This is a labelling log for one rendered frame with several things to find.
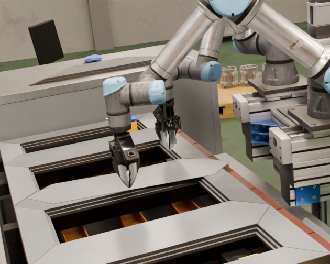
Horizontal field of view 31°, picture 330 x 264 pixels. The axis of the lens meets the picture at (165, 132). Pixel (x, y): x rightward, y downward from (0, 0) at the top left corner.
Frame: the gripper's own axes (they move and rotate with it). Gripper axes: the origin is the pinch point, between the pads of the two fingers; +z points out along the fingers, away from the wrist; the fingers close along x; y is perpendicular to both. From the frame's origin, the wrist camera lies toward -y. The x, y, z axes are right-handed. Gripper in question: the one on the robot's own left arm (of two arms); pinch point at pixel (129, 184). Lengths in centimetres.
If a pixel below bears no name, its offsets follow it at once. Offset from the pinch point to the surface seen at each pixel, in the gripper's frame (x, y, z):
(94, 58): -21, 140, -17
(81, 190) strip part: 13.2, 18.1, 5.8
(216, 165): -36.0, 12.1, 5.7
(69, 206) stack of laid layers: 19.5, 9.1, 6.5
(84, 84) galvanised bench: -7, 99, -13
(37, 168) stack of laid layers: 25, 53, 7
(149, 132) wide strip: -27, 66, 6
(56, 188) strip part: 21.1, 25.2, 5.8
